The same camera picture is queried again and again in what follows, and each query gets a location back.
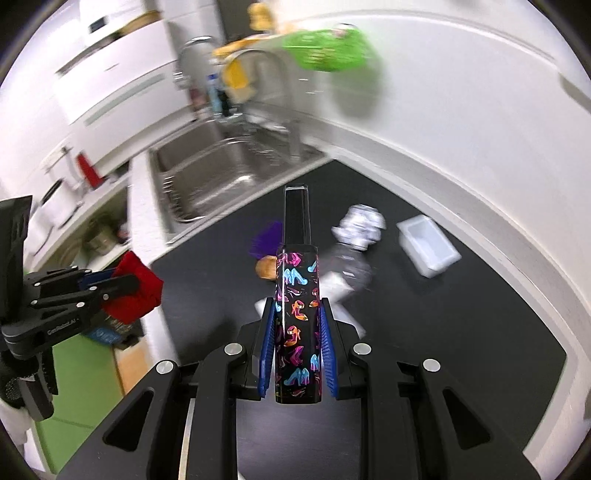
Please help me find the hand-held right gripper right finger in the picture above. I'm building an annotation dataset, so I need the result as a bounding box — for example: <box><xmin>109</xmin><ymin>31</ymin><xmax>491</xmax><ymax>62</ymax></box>
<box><xmin>318</xmin><ymin>302</ymin><xmax>541</xmax><ymax>480</ymax></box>

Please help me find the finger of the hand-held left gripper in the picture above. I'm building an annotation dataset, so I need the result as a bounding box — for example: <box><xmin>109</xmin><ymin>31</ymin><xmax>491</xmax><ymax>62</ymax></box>
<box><xmin>25</xmin><ymin>267</ymin><xmax>116</xmax><ymax>296</ymax></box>
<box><xmin>30</xmin><ymin>275</ymin><xmax>141</xmax><ymax>320</ymax></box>

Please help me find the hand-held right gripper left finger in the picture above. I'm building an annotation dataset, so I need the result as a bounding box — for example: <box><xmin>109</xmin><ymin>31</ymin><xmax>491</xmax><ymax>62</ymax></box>
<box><xmin>55</xmin><ymin>300</ymin><xmax>279</xmax><ymax>480</ymax></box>

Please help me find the black shoe-print lighter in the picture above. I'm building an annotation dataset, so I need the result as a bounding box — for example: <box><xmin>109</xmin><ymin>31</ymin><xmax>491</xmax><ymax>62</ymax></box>
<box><xmin>274</xmin><ymin>185</ymin><xmax>320</xmax><ymax>405</ymax></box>

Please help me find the brown bread piece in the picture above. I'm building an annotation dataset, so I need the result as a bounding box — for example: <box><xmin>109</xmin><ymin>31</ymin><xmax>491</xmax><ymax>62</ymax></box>
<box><xmin>255</xmin><ymin>256</ymin><xmax>280</xmax><ymax>281</ymax></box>

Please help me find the purple frilly item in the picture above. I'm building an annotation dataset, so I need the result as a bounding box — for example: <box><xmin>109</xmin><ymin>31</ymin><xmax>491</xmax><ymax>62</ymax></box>
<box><xmin>247</xmin><ymin>220</ymin><xmax>285</xmax><ymax>260</ymax></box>

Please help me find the white paper ball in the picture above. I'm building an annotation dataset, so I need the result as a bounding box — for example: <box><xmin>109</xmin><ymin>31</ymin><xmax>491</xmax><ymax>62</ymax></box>
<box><xmin>331</xmin><ymin>205</ymin><xmax>387</xmax><ymax>251</ymax></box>

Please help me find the white plastic container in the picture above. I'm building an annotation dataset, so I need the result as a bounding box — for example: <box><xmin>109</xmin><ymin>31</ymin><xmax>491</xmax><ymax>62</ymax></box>
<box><xmin>396</xmin><ymin>215</ymin><xmax>462</xmax><ymax>278</ymax></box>

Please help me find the person's left hand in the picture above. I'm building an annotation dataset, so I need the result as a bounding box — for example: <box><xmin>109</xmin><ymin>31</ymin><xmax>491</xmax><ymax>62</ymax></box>
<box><xmin>0</xmin><ymin>356</ymin><xmax>29</xmax><ymax>411</ymax></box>

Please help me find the metal pot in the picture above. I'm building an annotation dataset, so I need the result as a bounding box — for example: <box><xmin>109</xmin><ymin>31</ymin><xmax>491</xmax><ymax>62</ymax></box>
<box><xmin>82</xmin><ymin>220</ymin><xmax>117</xmax><ymax>254</ymax></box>

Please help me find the white kitchen appliance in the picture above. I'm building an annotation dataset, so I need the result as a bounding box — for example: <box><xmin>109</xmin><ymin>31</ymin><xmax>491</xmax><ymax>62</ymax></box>
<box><xmin>31</xmin><ymin>178</ymin><xmax>84</xmax><ymax>232</ymax></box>

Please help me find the orange floor mat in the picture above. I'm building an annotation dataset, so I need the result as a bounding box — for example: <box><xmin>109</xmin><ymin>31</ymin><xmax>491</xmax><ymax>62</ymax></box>
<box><xmin>112</xmin><ymin>340</ymin><xmax>151</xmax><ymax>398</ymax></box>

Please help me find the red cup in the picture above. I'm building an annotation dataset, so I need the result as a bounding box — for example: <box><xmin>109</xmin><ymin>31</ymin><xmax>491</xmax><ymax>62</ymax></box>
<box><xmin>75</xmin><ymin>151</ymin><xmax>101</xmax><ymax>189</ymax></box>

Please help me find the stainless steel sink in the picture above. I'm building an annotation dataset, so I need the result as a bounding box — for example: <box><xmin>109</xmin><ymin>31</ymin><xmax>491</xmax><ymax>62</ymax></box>
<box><xmin>148</xmin><ymin>117</ymin><xmax>329</xmax><ymax>237</ymax></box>

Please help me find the blue-capped bottle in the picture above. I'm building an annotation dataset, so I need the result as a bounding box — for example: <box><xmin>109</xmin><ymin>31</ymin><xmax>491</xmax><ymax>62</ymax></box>
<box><xmin>207</xmin><ymin>74</ymin><xmax>223</xmax><ymax>117</ymax></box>

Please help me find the tall steel faucet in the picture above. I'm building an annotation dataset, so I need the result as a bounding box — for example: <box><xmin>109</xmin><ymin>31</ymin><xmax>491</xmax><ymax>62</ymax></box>
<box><xmin>221</xmin><ymin>46</ymin><xmax>306</xmax><ymax>161</ymax></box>

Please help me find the white upper cabinet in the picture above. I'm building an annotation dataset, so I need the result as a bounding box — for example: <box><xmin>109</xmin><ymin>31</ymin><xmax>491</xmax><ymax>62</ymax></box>
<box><xmin>50</xmin><ymin>0</ymin><xmax>182</xmax><ymax>128</ymax></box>

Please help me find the yellow cloth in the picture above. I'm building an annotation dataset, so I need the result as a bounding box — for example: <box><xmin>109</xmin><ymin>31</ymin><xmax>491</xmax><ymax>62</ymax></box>
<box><xmin>223</xmin><ymin>59</ymin><xmax>254</xmax><ymax>92</ymax></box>

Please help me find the green plastic bag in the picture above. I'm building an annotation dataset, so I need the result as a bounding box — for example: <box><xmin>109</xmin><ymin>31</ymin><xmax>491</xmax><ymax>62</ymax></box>
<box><xmin>281</xmin><ymin>25</ymin><xmax>385</xmax><ymax>75</ymax></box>

